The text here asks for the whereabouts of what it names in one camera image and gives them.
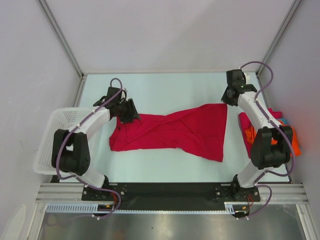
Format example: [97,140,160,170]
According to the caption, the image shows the folded magenta t shirt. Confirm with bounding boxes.
[237,107,283,158]

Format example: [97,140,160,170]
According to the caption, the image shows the crimson red t shirt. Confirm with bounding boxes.
[109,103,228,163]

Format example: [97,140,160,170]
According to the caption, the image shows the white slotted cable duct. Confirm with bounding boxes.
[46,203,235,215]

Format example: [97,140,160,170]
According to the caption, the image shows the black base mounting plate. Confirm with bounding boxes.
[81,181,261,211]

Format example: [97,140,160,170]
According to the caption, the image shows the folded orange t shirt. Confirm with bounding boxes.
[292,128,302,156]

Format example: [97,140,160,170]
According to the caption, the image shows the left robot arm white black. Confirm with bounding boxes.
[51,86,140,200]

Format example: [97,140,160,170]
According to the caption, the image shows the aluminium extrusion rail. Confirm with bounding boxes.
[35,183,309,205]

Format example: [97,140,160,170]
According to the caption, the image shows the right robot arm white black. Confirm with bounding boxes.
[221,69,296,202]

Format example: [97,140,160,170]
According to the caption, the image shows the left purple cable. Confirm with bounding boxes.
[56,78,123,221]

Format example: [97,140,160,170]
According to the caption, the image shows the purple cable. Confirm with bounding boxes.
[56,78,123,221]
[236,60,297,221]

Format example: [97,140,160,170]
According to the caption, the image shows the folded teal t shirt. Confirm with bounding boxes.
[277,118,289,126]

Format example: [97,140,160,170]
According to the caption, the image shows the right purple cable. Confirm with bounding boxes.
[236,60,297,221]

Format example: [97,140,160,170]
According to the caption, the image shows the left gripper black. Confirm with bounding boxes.
[116,98,141,124]

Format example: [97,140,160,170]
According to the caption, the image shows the white perforated plastic basket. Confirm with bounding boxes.
[33,107,91,175]

